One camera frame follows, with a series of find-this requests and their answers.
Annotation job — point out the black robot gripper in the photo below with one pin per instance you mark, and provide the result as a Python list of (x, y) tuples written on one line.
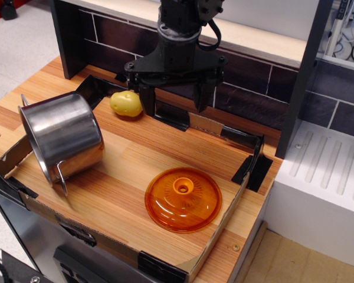
[(176, 60)]

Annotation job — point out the stainless steel pot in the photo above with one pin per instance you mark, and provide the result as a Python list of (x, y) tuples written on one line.
[(64, 135)]

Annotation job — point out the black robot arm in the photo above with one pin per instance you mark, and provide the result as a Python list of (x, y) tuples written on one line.
[(186, 16)]

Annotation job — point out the cardboard fence with black tape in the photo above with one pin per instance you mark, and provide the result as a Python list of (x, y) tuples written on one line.
[(104, 209)]

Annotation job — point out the orange translucent pot lid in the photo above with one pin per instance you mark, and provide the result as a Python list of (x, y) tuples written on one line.
[(183, 200)]

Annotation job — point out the yellow plastic potato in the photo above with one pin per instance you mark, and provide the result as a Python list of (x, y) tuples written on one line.
[(126, 103)]

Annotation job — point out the brass screw front right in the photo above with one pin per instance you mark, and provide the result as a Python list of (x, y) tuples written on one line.
[(236, 247)]

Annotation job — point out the white ribbed drainboard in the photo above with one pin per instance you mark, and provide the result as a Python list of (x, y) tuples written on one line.
[(320, 162)]

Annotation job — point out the dark grey shelf post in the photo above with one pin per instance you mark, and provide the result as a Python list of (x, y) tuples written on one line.
[(292, 121)]

